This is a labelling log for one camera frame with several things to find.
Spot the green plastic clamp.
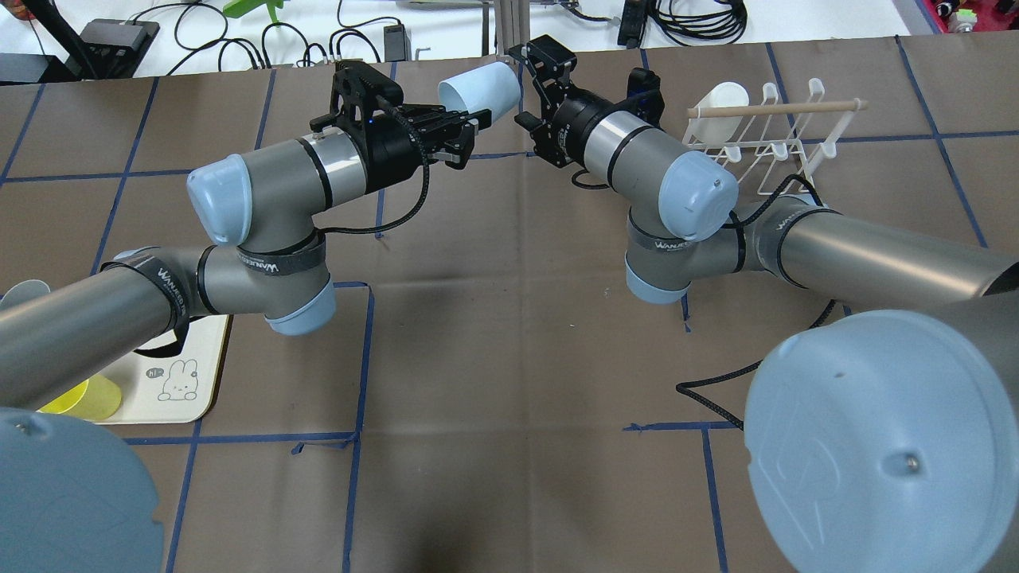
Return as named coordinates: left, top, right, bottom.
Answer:
left=222, top=0, right=285, bottom=23

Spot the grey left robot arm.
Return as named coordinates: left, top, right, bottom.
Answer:
left=2, top=97, right=498, bottom=572

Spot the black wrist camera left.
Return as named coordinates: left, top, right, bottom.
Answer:
left=309, top=59, right=404, bottom=134

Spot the grey plastic cup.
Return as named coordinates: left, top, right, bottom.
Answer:
left=0, top=279, right=52, bottom=312

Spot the black braided left cable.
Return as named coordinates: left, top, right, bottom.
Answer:
left=314, top=95, right=432, bottom=236

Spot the black power strip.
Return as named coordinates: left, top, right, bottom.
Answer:
left=616, top=0, right=648, bottom=49

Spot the black braided cable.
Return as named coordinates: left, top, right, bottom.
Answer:
left=675, top=175, right=841, bottom=431
left=314, top=95, right=432, bottom=236

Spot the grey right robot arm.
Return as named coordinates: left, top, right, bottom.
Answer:
left=507, top=35, right=1018, bottom=572

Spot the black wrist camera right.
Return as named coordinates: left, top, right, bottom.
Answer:
left=623, top=68, right=665, bottom=127

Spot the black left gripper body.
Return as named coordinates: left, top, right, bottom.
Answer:
left=365, top=107, right=443, bottom=192

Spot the yellow plastic cup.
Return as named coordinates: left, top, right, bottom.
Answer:
left=39, top=374, right=123, bottom=421

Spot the black braided right cable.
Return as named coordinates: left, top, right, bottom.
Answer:
left=675, top=175, right=841, bottom=431

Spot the white plastic cup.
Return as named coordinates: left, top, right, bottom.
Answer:
left=685, top=81, right=749, bottom=146

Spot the aluminium frame post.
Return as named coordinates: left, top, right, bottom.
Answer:
left=494, top=0, right=532, bottom=56

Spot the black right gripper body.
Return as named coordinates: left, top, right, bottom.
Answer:
left=537, top=84, right=615, bottom=166

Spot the black power adapter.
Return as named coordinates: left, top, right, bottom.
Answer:
left=383, top=23, right=412, bottom=62

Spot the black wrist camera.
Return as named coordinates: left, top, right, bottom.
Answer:
left=623, top=68, right=665, bottom=127
left=309, top=59, right=404, bottom=134

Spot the light blue plastic cup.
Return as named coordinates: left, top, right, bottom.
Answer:
left=437, top=61, right=521, bottom=123

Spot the cream rabbit print tray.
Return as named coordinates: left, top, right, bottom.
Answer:
left=99, top=316, right=232, bottom=425

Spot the white wire cup rack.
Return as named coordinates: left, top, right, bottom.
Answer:
left=683, top=77, right=869, bottom=196

